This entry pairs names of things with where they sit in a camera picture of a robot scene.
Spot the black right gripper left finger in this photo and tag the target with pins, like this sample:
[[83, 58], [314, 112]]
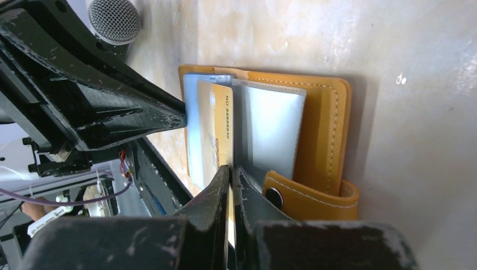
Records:
[[205, 242]]

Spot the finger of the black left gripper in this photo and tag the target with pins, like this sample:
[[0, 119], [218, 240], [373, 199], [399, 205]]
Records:
[[92, 117], [66, 42]]

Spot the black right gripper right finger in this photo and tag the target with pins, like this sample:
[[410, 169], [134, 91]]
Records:
[[252, 212]]

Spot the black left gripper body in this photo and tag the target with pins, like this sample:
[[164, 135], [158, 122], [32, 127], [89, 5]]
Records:
[[53, 154]]

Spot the yellow leather card holder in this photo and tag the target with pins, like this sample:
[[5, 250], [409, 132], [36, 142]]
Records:
[[317, 190]]

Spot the black microphone silver head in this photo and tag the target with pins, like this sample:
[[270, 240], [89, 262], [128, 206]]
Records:
[[116, 24]]

